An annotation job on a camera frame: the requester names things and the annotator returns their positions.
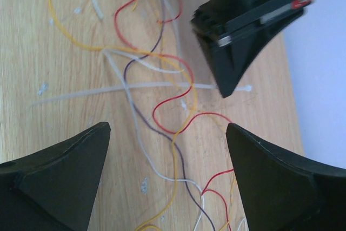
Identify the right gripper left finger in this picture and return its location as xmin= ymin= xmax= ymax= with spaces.
xmin=1 ymin=122 xmax=111 ymax=230

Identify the dark purple wire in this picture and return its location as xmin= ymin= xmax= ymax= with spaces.
xmin=16 ymin=0 xmax=217 ymax=231

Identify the orange yellow wire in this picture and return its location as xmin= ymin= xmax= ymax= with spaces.
xmin=48 ymin=0 xmax=238 ymax=231

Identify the white wire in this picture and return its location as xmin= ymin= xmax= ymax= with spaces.
xmin=85 ymin=0 xmax=248 ymax=231

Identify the white zip tie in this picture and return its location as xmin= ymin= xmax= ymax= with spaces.
xmin=30 ymin=82 xmax=252 ymax=107

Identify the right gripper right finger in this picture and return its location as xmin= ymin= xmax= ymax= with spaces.
xmin=226 ymin=123 xmax=345 ymax=230

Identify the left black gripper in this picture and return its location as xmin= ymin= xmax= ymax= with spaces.
xmin=191 ymin=0 xmax=314 ymax=98

